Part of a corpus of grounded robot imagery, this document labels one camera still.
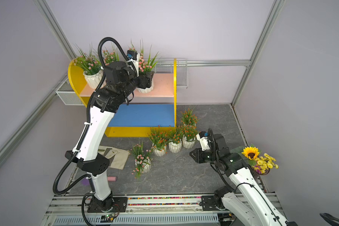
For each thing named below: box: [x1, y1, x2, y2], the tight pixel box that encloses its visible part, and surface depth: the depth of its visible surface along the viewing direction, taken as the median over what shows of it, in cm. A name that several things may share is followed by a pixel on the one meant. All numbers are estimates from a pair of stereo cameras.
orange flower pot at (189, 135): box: [181, 125, 201, 149], surface depth 91 cm
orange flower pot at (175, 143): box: [168, 133, 183, 154], surface depth 91 cm
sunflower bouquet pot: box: [231, 143, 280, 176], surface depth 66 cm
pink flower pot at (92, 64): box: [73, 42, 105, 89], surface depth 69 cm
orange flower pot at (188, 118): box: [179, 107, 200, 127], surface depth 95 cm
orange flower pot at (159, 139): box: [147, 124, 169, 157], surface depth 87 cm
